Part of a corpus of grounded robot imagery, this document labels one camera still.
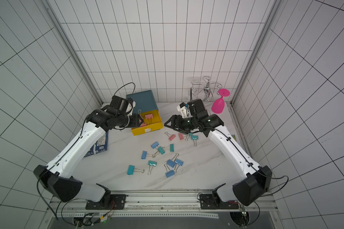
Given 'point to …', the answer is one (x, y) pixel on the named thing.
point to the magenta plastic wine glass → (218, 106)
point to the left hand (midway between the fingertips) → (137, 124)
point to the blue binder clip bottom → (170, 173)
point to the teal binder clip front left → (131, 169)
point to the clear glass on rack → (195, 86)
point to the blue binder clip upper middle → (155, 144)
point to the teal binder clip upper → (190, 134)
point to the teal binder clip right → (194, 138)
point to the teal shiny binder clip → (152, 163)
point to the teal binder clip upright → (171, 147)
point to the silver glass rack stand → (207, 88)
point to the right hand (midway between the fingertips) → (163, 127)
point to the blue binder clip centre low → (171, 163)
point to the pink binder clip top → (171, 137)
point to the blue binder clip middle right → (179, 161)
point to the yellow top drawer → (154, 121)
